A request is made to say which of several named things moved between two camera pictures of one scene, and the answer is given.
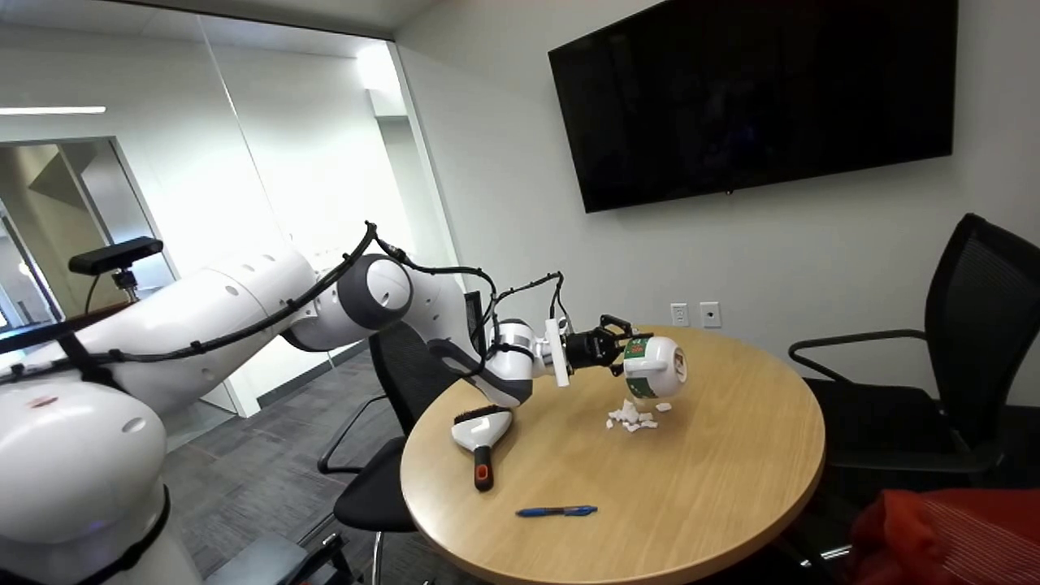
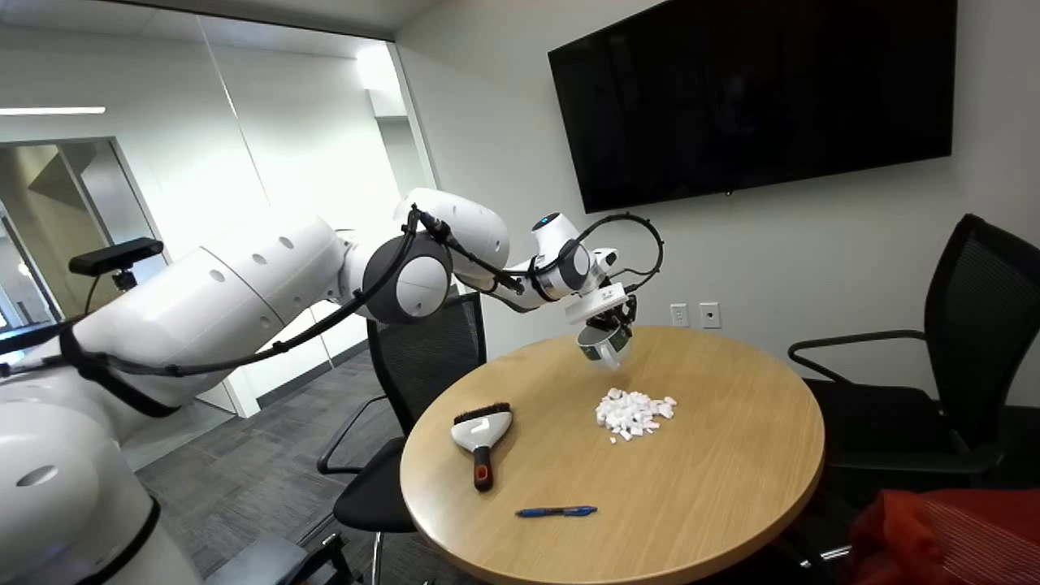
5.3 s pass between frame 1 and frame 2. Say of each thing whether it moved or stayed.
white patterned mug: moved
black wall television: stayed
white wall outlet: stayed
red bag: stayed
